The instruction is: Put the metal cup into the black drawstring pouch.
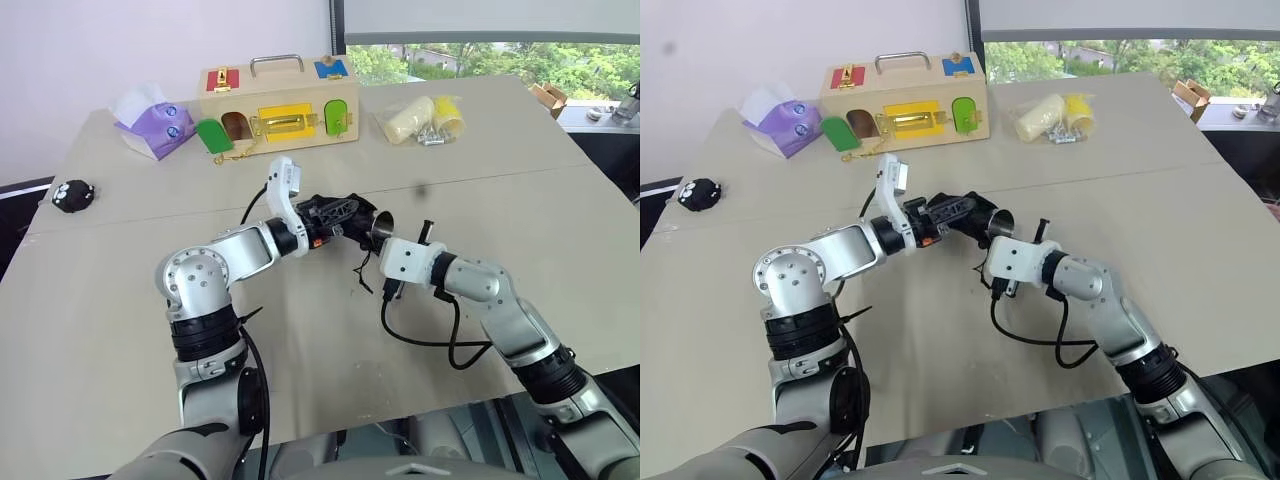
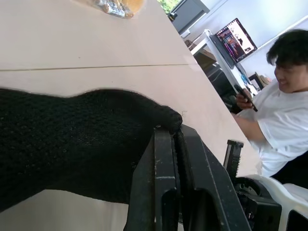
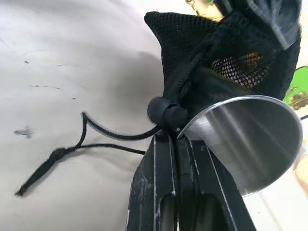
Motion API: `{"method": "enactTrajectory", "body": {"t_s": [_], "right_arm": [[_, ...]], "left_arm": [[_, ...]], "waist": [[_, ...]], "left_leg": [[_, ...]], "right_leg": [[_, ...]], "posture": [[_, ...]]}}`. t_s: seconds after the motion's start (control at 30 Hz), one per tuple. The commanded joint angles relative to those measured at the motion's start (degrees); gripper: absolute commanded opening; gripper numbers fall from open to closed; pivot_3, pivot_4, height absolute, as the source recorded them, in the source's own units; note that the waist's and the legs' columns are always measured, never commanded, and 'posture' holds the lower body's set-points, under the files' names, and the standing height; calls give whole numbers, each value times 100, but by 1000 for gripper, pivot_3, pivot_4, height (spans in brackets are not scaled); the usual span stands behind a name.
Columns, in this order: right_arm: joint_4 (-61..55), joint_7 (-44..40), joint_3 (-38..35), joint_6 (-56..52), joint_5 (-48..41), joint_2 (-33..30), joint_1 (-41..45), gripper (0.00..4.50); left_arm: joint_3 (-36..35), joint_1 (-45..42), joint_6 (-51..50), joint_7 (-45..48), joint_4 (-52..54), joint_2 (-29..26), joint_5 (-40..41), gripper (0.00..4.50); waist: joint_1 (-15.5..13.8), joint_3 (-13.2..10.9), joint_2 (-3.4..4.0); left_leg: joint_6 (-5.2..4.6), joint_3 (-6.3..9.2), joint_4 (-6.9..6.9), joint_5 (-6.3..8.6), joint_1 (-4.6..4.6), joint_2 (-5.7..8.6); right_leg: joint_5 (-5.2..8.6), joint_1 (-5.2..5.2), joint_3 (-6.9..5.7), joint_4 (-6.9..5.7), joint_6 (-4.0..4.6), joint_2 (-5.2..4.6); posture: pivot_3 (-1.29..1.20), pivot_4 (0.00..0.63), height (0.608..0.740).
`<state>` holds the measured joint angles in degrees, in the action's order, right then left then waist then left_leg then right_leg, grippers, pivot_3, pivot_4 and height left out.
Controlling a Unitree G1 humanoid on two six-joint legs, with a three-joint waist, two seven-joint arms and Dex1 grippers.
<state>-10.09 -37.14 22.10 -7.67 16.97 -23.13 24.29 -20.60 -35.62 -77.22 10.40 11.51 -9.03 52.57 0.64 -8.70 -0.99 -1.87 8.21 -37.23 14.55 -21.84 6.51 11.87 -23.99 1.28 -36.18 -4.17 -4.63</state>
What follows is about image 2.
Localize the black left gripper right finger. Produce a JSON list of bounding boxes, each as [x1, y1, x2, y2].
[[174, 124, 252, 231]]

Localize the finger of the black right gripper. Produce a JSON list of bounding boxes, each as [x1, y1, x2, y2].
[[223, 139, 244, 180]]

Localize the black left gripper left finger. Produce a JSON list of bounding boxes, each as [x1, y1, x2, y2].
[[123, 128, 181, 231]]

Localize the black smartphone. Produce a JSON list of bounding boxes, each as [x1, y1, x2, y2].
[[233, 84, 259, 113]]

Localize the black knitted drawstring pouch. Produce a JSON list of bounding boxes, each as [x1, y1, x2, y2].
[[0, 88, 184, 212]]

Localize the person's hand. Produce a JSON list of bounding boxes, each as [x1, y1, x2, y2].
[[235, 88, 254, 111]]

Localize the person in white T-shirt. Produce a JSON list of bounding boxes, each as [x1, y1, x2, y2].
[[249, 29, 308, 188]]

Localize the lit computer monitor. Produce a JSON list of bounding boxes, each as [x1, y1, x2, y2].
[[214, 17, 258, 64]]

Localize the pack of small cylinders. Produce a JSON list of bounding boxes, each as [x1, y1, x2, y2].
[[92, 0, 134, 19]]

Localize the orange object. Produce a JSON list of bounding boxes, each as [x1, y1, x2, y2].
[[119, 0, 147, 13]]

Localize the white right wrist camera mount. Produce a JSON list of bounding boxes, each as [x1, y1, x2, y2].
[[234, 174, 308, 231]]

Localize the white shelf frame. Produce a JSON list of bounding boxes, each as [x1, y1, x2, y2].
[[189, 28, 214, 56]]

